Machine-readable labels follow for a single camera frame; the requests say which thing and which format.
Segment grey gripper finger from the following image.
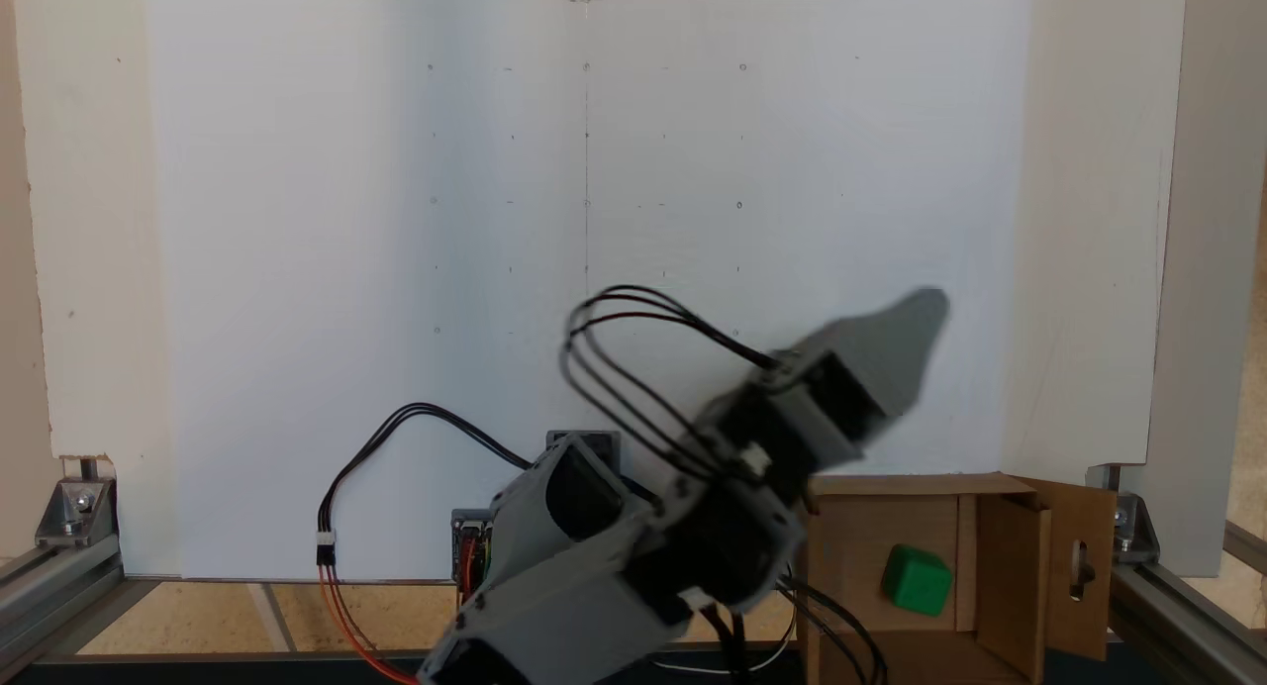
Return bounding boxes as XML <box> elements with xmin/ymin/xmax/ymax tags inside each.
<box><xmin>841</xmin><ymin>288</ymin><xmax>952</xmax><ymax>419</ymax></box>

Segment green dice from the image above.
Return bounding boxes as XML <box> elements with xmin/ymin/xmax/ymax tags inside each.
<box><xmin>882</xmin><ymin>543</ymin><xmax>954</xmax><ymax>618</ymax></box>

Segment brown cardboard box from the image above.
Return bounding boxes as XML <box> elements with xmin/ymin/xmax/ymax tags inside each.
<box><xmin>795</xmin><ymin>472</ymin><xmax>1120</xmax><ymax>685</ymax></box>

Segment blue circuit board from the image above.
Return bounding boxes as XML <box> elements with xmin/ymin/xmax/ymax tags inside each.
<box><xmin>451</xmin><ymin>510</ymin><xmax>494</xmax><ymax>587</ymax></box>

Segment white paper sheet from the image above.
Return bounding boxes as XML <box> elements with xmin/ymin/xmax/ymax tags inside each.
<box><xmin>144</xmin><ymin>0</ymin><xmax>1032</xmax><ymax>582</ymax></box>

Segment white backing board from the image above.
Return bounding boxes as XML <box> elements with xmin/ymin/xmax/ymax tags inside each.
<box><xmin>12</xmin><ymin>0</ymin><xmax>1189</xmax><ymax>577</ymax></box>

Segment black forearm motor cable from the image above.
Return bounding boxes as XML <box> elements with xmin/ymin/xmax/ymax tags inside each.
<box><xmin>777</xmin><ymin>576</ymin><xmax>887</xmax><ymax>685</ymax></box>

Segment black gripper motor cable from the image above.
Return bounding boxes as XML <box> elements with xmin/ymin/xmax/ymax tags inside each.
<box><xmin>560</xmin><ymin>286</ymin><xmax>793</xmax><ymax>473</ymax></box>

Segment thin white cable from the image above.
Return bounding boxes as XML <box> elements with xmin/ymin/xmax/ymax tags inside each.
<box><xmin>658</xmin><ymin>626</ymin><xmax>799</xmax><ymax>678</ymax></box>

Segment metal corner bracket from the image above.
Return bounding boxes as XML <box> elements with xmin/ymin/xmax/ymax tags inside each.
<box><xmin>1114</xmin><ymin>492</ymin><xmax>1161</xmax><ymax>565</ymax></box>
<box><xmin>36</xmin><ymin>477</ymin><xmax>118</xmax><ymax>549</ymax></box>

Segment aluminium frame rail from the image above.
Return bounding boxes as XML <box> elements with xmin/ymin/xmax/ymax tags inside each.
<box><xmin>0</xmin><ymin>541</ymin><xmax>125</xmax><ymax>671</ymax></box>
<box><xmin>1223</xmin><ymin>520</ymin><xmax>1267</xmax><ymax>575</ymax></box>
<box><xmin>1109</xmin><ymin>556</ymin><xmax>1267</xmax><ymax>685</ymax></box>

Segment coloured jumper wires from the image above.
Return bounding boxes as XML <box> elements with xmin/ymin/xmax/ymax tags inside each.
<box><xmin>457</xmin><ymin>537</ymin><xmax>493</xmax><ymax>607</ymax></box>

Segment black cable with white connector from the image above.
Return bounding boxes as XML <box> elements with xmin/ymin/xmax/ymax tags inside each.
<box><xmin>317</xmin><ymin>403</ymin><xmax>536</xmax><ymax>567</ymax></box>

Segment red and orange wires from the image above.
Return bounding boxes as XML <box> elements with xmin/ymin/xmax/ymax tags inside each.
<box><xmin>319</xmin><ymin>564</ymin><xmax>422</xmax><ymax>685</ymax></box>

